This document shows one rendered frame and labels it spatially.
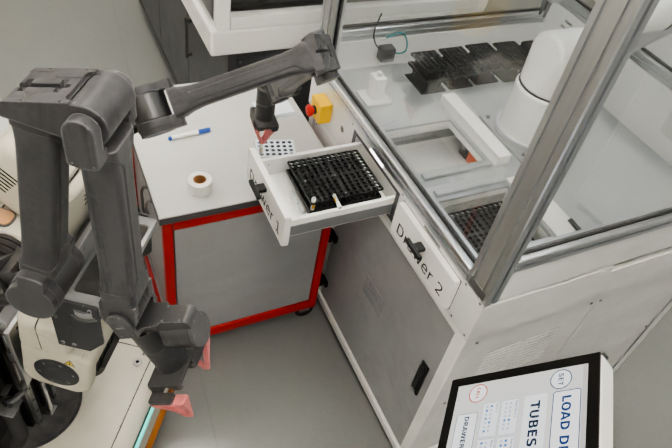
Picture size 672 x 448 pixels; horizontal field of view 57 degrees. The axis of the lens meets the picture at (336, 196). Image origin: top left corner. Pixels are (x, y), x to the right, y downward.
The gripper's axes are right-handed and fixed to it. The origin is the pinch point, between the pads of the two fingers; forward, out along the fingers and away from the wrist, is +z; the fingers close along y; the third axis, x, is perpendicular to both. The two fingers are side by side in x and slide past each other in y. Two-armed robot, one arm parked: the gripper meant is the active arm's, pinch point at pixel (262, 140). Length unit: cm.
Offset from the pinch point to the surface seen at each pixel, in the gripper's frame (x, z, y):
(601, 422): -23, -34, -117
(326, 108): -22.1, -5.6, 6.2
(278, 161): -1.1, -3.3, -13.8
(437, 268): -29, -5, -62
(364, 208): -19.5, -3.0, -36.2
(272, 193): 5.5, -7.6, -30.8
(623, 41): -32, -79, -78
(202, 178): 19.3, 6.2, -7.4
